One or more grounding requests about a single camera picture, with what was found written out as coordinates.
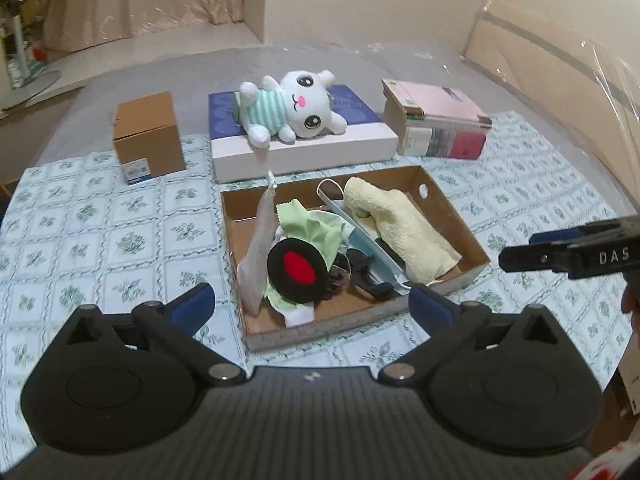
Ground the plastic-wrapped bed headboard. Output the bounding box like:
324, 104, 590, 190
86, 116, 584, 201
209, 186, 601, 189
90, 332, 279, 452
460, 0, 640, 221

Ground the black mask red patch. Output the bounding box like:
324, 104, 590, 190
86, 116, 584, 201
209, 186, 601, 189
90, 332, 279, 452
266, 239, 329, 306

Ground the thin white book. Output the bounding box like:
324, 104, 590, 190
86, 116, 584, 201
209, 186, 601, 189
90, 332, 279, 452
404, 114, 490, 133

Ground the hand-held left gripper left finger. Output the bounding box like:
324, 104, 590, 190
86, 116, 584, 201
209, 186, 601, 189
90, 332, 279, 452
62, 282, 248, 386

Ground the small brown cardboard box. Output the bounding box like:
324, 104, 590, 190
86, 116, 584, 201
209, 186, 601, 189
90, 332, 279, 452
112, 91, 187, 186

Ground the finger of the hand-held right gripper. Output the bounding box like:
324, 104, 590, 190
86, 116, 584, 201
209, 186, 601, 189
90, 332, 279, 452
529, 219, 626, 247
498, 244, 583, 273

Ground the grey fan stand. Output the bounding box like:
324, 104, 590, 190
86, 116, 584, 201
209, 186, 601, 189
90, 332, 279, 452
0, 0, 62, 111

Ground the flat cardboard piece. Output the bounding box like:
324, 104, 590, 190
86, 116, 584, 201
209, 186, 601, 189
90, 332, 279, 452
617, 355, 640, 418

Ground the person's right hand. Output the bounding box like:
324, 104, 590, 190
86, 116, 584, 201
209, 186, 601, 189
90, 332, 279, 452
621, 280, 640, 333

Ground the flat white box blue lid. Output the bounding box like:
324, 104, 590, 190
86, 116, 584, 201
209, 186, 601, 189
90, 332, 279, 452
207, 84, 399, 184

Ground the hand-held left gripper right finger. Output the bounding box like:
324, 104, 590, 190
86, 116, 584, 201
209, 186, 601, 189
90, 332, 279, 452
377, 282, 566, 386

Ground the brown cardboard tray box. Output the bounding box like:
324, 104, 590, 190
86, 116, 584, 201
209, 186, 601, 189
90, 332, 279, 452
220, 165, 492, 353

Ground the cluttered shelf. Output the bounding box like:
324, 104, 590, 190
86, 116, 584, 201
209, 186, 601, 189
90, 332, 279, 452
0, 0, 48, 81

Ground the floral green white tablecloth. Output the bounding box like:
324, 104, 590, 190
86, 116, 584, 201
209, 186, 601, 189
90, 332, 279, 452
0, 110, 640, 391

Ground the white plush rabbit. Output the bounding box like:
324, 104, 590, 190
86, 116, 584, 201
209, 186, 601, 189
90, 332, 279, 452
235, 69, 348, 149

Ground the blue face mask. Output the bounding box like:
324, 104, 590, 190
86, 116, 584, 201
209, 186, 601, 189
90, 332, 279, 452
316, 177, 413, 297

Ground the yellow towel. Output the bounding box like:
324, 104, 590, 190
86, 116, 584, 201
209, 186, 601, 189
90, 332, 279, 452
342, 176, 463, 286

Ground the green cloth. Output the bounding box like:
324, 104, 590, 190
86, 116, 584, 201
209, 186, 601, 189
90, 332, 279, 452
265, 199, 357, 306

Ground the white sock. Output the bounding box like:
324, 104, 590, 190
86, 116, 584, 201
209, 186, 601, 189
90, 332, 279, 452
270, 287, 317, 328

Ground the red white patterned clothing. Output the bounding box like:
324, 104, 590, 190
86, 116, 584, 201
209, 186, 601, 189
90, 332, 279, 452
580, 440, 640, 480

